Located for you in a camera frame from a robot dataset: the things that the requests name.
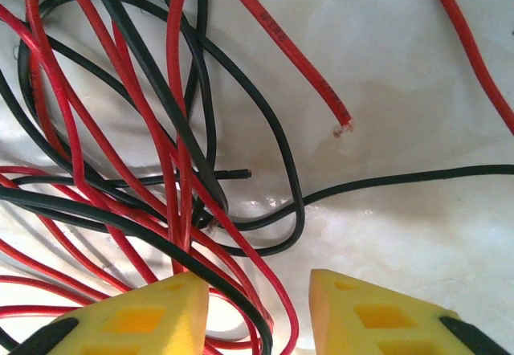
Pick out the thin red cable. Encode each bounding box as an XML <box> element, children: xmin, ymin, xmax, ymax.
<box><xmin>0</xmin><ymin>304</ymin><xmax>88</xmax><ymax>320</ymax></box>
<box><xmin>22</xmin><ymin>0</ymin><xmax>158</xmax><ymax>288</ymax></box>
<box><xmin>0</xmin><ymin>238</ymin><xmax>133</xmax><ymax>296</ymax></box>
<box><xmin>165</xmin><ymin>0</ymin><xmax>198</xmax><ymax>275</ymax></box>
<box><xmin>47</xmin><ymin>0</ymin><xmax>300</xmax><ymax>355</ymax></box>

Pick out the thin black cable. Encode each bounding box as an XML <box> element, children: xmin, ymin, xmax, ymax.
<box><xmin>182</xmin><ymin>0</ymin><xmax>218</xmax><ymax>227</ymax></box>
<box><xmin>192</xmin><ymin>164</ymin><xmax>514</xmax><ymax>231</ymax></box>
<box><xmin>7</xmin><ymin>169</ymin><xmax>253</xmax><ymax>186</ymax></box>
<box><xmin>0</xmin><ymin>69</ymin><xmax>169</xmax><ymax>222</ymax></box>
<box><xmin>23</xmin><ymin>0</ymin><xmax>306</xmax><ymax>256</ymax></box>

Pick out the thick red cable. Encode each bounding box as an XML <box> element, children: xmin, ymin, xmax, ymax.
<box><xmin>212</xmin><ymin>0</ymin><xmax>357</xmax><ymax>137</ymax></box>
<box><xmin>419</xmin><ymin>0</ymin><xmax>514</xmax><ymax>135</ymax></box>

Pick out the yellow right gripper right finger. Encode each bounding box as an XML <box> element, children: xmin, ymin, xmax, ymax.
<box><xmin>308</xmin><ymin>268</ymin><xmax>513</xmax><ymax>355</ymax></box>

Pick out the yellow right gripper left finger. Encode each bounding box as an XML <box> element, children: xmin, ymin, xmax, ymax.
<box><xmin>11</xmin><ymin>271</ymin><xmax>210</xmax><ymax>355</ymax></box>

